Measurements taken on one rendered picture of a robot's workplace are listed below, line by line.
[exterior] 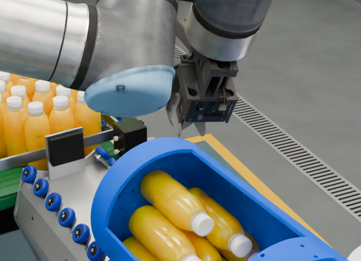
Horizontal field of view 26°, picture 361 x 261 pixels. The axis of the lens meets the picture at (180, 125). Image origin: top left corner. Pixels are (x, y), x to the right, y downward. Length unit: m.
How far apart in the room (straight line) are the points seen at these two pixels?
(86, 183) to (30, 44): 1.23
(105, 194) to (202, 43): 0.59
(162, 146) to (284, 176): 2.38
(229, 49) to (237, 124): 3.35
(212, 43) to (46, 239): 1.03
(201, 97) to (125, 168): 0.49
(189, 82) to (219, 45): 0.10
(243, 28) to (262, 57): 4.28
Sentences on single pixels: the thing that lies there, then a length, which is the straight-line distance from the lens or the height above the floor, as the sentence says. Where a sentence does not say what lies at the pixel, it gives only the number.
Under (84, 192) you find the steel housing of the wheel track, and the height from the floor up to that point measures 0.93.
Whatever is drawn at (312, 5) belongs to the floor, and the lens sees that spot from 6.29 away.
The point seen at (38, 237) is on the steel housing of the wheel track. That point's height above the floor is 0.86.
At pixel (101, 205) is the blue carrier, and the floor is 1.15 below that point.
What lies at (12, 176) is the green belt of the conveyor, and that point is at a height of 0.90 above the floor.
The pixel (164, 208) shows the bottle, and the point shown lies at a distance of 1.47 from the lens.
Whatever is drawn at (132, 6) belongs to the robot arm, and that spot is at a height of 1.69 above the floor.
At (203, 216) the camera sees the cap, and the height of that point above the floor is 1.16.
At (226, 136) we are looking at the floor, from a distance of 4.18.
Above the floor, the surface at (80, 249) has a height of 0.93.
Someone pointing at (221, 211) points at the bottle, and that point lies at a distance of 1.48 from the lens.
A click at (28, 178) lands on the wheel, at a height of 0.96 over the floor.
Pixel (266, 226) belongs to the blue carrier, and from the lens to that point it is 1.52.
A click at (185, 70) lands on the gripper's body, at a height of 1.54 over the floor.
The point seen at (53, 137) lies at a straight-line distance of 1.96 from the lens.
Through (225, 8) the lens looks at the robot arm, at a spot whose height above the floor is 1.66.
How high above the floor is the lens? 1.95
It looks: 27 degrees down
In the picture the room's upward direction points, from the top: straight up
